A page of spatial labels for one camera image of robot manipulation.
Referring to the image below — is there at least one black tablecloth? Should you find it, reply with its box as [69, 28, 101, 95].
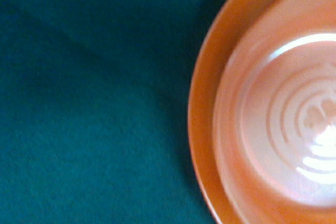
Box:
[1, 0, 226, 223]

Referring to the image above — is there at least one red plastic plate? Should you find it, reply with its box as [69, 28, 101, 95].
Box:
[188, 0, 335, 223]

